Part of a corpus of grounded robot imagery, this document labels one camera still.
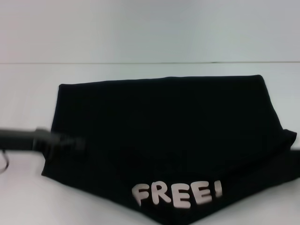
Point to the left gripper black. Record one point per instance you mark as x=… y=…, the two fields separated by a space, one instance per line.
x=23 y=140

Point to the black shirt with FREE print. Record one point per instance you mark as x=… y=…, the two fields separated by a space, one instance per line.
x=164 y=129

